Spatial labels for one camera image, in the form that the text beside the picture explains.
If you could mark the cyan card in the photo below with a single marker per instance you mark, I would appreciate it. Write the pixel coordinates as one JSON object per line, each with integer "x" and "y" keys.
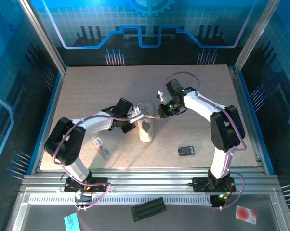
{"x": 71, "y": 222}

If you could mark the white canvas shoe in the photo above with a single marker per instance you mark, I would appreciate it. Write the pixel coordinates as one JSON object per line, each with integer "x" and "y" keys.
{"x": 145, "y": 136}

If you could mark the clear packet with red label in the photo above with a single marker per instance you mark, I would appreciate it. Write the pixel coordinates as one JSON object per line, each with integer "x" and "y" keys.
{"x": 101, "y": 148}

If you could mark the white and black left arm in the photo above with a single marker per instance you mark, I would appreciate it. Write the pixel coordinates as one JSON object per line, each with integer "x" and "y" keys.
{"x": 96, "y": 122}

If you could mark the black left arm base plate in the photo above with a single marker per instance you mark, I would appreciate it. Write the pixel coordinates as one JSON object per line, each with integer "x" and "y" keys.
{"x": 99, "y": 183}

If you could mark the white shoelace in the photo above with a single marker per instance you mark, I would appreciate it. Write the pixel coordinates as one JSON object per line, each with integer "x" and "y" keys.
{"x": 151, "y": 117}

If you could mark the white connector block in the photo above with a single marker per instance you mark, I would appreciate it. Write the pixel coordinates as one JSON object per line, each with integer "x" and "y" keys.
{"x": 81, "y": 196}

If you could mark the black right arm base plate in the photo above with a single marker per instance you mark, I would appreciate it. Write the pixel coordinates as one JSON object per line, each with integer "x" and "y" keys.
{"x": 200, "y": 184}

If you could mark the blue table edge trim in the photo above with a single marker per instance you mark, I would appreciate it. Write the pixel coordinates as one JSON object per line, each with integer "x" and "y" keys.
{"x": 45, "y": 122}
{"x": 255, "y": 122}

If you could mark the aluminium frame post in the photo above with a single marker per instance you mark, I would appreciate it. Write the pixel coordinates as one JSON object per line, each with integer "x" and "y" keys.
{"x": 257, "y": 36}
{"x": 41, "y": 36}

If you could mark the aluminium rail frame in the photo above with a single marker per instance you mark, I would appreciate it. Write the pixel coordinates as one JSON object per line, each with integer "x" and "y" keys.
{"x": 147, "y": 179}

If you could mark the black electronics box with light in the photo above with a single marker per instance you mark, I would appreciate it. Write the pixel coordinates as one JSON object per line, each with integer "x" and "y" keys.
{"x": 218, "y": 201}

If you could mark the white card with red circle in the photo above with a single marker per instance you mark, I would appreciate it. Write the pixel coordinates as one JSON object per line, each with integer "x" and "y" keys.
{"x": 246, "y": 214}

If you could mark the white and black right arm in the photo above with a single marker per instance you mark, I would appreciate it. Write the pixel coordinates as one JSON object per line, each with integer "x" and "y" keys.
{"x": 200, "y": 103}

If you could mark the black ribbed block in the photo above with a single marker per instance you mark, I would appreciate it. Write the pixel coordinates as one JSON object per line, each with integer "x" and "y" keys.
{"x": 148, "y": 209}

